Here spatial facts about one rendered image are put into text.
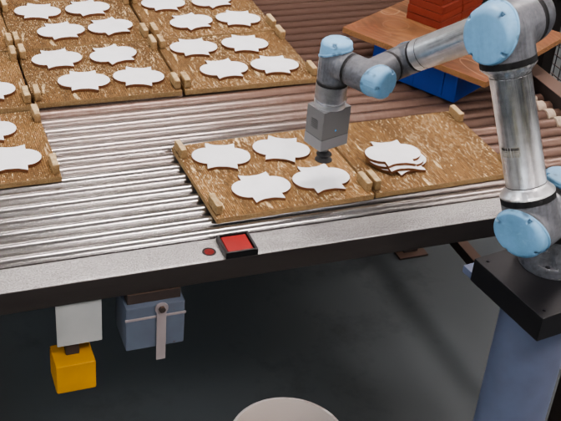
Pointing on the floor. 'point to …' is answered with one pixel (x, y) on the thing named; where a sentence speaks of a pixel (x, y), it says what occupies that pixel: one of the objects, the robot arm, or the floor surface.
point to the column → (517, 372)
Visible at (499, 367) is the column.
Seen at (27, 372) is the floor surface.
